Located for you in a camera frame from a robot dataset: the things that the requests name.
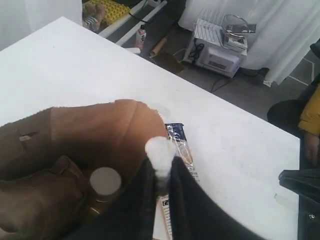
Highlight brown pouch with orange label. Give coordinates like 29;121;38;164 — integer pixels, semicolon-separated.
0;156;87;240

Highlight brown paper shopping bag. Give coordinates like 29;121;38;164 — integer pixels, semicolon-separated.
0;99;168;240

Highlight yellow egg tray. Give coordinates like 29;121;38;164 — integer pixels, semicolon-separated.
82;0;131;25

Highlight pink white spray bottle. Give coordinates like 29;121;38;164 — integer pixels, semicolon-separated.
135;24;147;50

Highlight metal wire ring stand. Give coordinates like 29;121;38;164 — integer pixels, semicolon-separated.
220;14;257;53

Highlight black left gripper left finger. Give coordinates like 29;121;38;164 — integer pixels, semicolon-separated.
65;158;157;240

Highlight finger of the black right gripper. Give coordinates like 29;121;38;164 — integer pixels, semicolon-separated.
278;168;320;240

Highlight white dish rack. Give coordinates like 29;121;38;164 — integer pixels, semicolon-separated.
193;8;223;46

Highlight stuffed toy figure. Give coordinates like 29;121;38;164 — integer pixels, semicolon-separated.
82;2;106;33

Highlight long noodle package black ends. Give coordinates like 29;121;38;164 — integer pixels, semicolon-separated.
157;123;200;240

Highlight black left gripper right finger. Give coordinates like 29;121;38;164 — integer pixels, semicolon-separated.
169;156;258;240

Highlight person in yellow jacket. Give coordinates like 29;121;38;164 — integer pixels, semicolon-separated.
298;42;320;163

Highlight cardboard tube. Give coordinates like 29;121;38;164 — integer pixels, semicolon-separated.
149;37;168;58

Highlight white microwave oven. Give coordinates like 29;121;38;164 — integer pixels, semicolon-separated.
182;37;247;78

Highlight yellow grain bottle white cap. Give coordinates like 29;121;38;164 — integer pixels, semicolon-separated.
86;166;123;216

